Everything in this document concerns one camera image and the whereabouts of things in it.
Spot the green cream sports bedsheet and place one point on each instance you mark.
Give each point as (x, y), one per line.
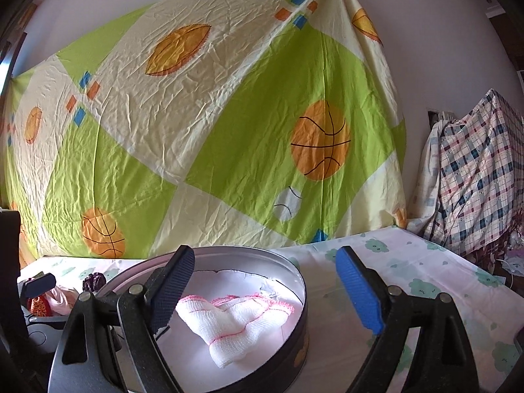
(262, 123)

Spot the cloud print table cloth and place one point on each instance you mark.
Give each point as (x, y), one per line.
(338, 342)

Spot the purple scrunchie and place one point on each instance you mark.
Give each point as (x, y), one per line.
(93, 282)

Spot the plaid cloth-covered furniture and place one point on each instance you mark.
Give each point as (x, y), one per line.
(469, 193)

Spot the red embroidered pouch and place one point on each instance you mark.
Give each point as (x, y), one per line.
(39, 307)

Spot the round cookie tin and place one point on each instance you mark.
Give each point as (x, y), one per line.
(277, 361)

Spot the pink cloth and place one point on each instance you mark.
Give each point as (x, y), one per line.
(61, 300)

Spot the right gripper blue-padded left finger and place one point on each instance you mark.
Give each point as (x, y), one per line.
(143, 309)

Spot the white pink-trimmed gauze cloth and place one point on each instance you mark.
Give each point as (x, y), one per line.
(233, 326)

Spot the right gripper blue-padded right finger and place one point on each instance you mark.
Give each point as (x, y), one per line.
(443, 359)

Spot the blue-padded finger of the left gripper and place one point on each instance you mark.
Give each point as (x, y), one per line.
(36, 286)

